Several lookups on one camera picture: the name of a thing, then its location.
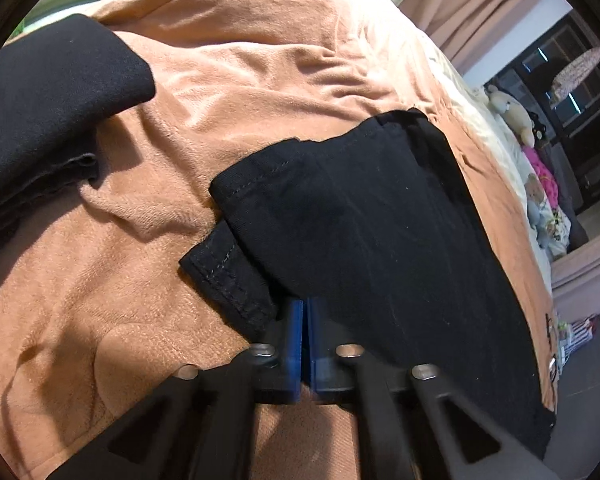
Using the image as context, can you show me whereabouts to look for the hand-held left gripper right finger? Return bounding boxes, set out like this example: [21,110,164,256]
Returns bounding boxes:
[306,298,561,480]

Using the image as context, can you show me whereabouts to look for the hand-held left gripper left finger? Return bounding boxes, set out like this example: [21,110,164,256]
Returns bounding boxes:
[45,299,309,480]

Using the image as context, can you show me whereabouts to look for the black pants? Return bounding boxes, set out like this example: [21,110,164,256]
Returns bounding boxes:
[0,14,156,256]
[179,107,556,461]

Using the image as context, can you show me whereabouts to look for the grey-blue teddy bear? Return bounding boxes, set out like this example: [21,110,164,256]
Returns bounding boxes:
[525,175,551,233]

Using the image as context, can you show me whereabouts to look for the floral cloth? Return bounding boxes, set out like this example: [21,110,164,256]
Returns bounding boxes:
[540,210,573,261]

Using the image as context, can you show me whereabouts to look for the orange blanket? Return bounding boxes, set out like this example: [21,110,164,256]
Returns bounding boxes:
[0,0,557,480]

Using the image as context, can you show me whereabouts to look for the dark grey sofa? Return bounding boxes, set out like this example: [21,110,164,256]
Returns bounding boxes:
[545,145,591,253]

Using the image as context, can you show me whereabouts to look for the cream teddy bear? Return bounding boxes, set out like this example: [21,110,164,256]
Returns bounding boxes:
[485,85,536,148]

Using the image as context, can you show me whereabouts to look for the black and white plush toy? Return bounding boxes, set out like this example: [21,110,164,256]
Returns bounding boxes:
[527,110,551,143]

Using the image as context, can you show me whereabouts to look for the dark cabinet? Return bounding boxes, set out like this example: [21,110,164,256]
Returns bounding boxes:
[485,10,600,211]

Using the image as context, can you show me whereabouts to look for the pink curtain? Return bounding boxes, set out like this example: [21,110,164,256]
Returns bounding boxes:
[400,0,573,76]

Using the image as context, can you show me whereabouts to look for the patterned hanging fabric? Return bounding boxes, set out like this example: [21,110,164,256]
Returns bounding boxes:
[552,47,600,102]

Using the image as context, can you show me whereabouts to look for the pink upholstered bed frame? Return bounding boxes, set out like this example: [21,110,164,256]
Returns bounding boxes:
[550,230,600,321]

